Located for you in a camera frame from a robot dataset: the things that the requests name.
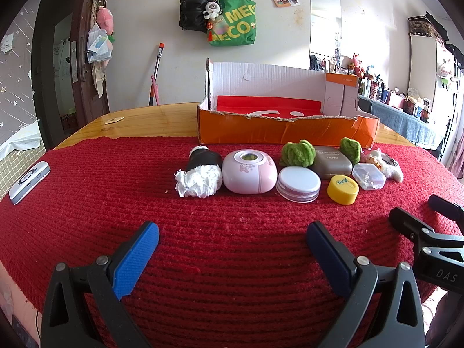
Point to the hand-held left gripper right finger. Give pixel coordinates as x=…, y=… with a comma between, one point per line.
x=328, y=259

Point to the pink stick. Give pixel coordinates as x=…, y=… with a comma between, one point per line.
x=156, y=92

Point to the person's right forearm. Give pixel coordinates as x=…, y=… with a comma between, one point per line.
x=449, y=315

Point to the white round tin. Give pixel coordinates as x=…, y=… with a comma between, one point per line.
x=298, y=183

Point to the green fuzzy scrunchie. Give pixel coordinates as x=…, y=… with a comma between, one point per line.
x=351, y=149
x=297, y=154

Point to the red tassel charm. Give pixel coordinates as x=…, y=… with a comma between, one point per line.
x=211, y=32

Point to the red paper bag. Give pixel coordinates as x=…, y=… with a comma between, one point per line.
x=246, y=105

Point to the orange cardboard box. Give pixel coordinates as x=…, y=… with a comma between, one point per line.
x=253, y=130

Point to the beige cloth bag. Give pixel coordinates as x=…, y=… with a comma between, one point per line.
x=98, y=78

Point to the white green hanging plush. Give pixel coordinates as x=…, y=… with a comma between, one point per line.
x=446, y=70

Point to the yellow bottle cap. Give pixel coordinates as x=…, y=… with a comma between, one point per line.
x=342, y=190

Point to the black backpack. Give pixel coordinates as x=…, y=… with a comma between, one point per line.
x=192, y=11

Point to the white grey handheld device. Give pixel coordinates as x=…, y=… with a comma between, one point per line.
x=29, y=183

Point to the green tote bag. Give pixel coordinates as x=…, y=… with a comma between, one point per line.
x=237, y=25

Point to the red plush toy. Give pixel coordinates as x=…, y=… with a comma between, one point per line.
x=356, y=64

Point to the dark woven basket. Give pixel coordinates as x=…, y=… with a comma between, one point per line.
x=422, y=25

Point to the small beige tag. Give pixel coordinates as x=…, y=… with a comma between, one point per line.
x=114, y=120

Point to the white wardrobe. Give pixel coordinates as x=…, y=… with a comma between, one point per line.
x=424, y=72

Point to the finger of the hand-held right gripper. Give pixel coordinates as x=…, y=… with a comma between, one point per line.
x=408, y=221
x=446, y=206

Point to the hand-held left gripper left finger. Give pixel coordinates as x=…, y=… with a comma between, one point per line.
x=137, y=257

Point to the pink round device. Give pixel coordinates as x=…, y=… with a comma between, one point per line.
x=250, y=174

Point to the grey-brown plastic case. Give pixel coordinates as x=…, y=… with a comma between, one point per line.
x=331, y=163

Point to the pink plush toy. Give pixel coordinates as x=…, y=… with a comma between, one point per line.
x=105, y=20

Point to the clear plastic bag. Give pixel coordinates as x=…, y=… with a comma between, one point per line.
x=98, y=45

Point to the small clear plastic box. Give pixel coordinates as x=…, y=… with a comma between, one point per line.
x=369, y=177

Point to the wall mirror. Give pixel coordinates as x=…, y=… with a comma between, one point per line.
x=324, y=25

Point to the red knit mat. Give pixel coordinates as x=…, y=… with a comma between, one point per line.
x=217, y=243

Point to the cluttered side table blue cloth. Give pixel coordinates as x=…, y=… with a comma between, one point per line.
x=384, y=92

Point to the black tube with white tissue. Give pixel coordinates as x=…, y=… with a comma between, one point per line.
x=203, y=174

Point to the yellow figurine charm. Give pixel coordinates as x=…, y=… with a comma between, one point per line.
x=371, y=158

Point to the panda plush charm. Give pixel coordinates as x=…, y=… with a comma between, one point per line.
x=212, y=10

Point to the dark wooden door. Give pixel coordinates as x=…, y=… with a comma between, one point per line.
x=81, y=94

